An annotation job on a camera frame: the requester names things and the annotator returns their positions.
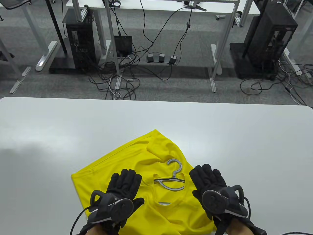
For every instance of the long white desk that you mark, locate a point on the long white desk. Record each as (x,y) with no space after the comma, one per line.
(156,5)

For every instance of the gray power strip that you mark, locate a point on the gray power strip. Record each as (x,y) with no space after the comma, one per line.
(159,58)

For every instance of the yellow t-shirt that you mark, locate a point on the yellow t-shirt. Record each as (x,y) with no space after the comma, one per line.
(132,159)

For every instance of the person's right hand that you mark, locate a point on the person's right hand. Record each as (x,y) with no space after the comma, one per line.
(207,178)

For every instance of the person's right forearm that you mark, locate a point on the person's right forearm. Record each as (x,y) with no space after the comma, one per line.
(238,226)

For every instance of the black pole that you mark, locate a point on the black pole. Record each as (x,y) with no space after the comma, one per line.
(55,27)

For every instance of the aluminium frame post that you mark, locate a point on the aluminium frame post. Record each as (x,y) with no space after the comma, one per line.
(113,39)
(13,63)
(223,46)

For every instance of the person's left hand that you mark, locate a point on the person's left hand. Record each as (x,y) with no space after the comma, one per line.
(124,183)

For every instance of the small black box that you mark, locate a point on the small black box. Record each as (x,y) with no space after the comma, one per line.
(123,46)

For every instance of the white desk leg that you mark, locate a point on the white desk leg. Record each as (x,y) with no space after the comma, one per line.
(297,66)

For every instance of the gray hanger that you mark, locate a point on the gray hanger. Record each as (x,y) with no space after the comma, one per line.
(171,189)

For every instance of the person's left forearm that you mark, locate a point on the person's left forearm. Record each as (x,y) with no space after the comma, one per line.
(99,230)

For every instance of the black computer tower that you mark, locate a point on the black computer tower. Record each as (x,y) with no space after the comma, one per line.
(269,36)
(82,39)

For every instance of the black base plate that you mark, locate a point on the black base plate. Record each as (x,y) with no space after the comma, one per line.
(61,65)
(244,63)

